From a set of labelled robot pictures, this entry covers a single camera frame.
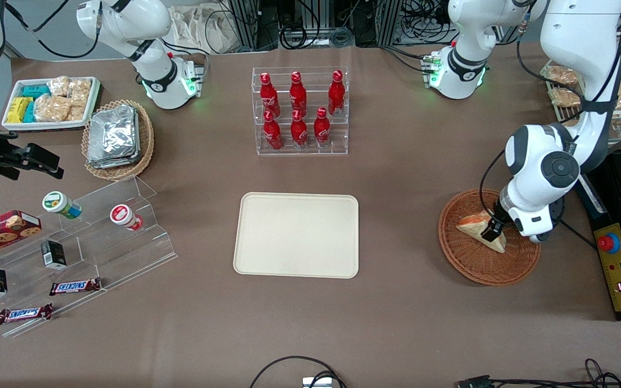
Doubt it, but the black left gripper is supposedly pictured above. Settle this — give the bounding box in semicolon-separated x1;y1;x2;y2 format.
480;195;514;241

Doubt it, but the triangular sandwich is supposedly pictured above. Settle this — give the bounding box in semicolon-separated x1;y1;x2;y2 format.
455;211;507;254

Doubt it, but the white rectangular snack tray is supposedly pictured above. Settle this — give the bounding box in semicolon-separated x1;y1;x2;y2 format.
2;76;101;131

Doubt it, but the round brown wicker basket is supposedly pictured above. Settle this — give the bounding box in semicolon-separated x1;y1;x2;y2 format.
438;188;542;286

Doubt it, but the oval light wicker basket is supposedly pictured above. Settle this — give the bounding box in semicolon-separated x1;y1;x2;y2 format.
81;99;155;181

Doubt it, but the cream plastic tray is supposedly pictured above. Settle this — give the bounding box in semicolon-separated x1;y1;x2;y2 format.
233;192;360;279

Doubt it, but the green lid yogurt cup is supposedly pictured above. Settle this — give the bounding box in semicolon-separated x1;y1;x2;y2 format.
42;191;82;219

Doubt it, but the yellow snack packet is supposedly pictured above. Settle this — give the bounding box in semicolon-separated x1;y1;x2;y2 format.
7;97;33;124

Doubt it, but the silver foil pack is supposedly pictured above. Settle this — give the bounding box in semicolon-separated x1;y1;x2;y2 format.
87;154;141;169
88;105;140;162

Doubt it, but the red tartan cookie box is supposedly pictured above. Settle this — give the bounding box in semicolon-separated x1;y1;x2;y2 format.
0;210;43;265

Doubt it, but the black box with barcode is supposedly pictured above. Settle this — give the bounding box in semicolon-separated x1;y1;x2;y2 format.
40;240;67;270

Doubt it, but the red lid yogurt cup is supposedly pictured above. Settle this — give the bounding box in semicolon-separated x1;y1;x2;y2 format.
109;204;144;231

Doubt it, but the clear acrylic stepped shelf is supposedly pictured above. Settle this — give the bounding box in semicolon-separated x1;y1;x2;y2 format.
0;175;178;339

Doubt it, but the Snickers chocolate bar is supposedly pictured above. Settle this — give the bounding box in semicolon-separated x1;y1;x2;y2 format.
0;303;53;325
49;277;102;296

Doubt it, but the clear acrylic bottle rack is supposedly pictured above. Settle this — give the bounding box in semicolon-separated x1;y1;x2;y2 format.
252;66;350;157

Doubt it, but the red cola bottle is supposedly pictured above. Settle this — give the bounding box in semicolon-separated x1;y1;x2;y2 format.
314;107;331;148
259;72;280;116
263;110;283;150
328;70;346;116
291;109;308;150
289;71;307;114

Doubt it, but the beige cloth bag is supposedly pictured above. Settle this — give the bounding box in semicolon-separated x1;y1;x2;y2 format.
169;4;238;54

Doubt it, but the aluminium equipment rack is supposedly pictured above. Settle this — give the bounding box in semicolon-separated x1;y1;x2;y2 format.
227;0;454;50

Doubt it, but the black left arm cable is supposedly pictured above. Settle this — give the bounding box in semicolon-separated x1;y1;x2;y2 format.
479;150;508;216

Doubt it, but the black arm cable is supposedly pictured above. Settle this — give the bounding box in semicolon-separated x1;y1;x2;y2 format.
6;0;101;59
479;150;508;216

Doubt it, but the black cable with plug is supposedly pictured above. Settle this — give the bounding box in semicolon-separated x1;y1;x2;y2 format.
556;197;598;250

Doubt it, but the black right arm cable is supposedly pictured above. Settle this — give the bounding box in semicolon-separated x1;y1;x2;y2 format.
6;0;101;59

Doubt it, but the black cable with connector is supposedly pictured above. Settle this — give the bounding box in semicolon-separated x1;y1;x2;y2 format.
455;358;621;388

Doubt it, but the black looped cable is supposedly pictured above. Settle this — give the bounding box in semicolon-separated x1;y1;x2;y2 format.
250;355;347;388

